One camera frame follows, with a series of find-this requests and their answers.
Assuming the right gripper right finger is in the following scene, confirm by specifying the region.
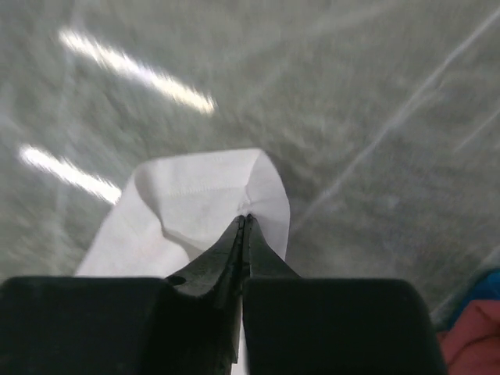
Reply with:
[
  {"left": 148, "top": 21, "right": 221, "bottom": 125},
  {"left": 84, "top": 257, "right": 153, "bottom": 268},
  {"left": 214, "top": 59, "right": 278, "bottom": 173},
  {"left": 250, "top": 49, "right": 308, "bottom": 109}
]
[{"left": 242, "top": 216, "right": 446, "bottom": 374}]

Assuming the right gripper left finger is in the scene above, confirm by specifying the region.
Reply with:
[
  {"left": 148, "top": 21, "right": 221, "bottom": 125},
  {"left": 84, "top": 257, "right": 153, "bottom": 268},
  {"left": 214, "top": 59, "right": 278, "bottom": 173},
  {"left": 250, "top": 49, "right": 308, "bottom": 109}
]
[{"left": 1, "top": 217, "right": 245, "bottom": 374}]

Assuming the white printed t-shirt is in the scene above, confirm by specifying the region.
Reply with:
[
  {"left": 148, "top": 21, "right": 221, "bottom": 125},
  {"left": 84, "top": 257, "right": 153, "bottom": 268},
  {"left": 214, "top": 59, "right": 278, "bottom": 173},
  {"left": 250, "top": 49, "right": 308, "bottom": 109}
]
[{"left": 76, "top": 148, "right": 290, "bottom": 280}]

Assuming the folded salmon t-shirt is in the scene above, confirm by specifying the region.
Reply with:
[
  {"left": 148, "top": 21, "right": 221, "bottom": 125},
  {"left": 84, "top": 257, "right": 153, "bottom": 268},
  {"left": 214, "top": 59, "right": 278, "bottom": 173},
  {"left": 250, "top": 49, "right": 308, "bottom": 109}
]
[{"left": 437, "top": 300, "right": 500, "bottom": 375}]

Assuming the folded blue t-shirt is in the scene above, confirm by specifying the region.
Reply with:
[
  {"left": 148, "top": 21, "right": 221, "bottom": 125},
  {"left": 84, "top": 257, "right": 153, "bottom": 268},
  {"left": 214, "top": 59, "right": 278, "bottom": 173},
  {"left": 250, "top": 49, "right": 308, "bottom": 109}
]
[{"left": 446, "top": 268, "right": 499, "bottom": 328}]

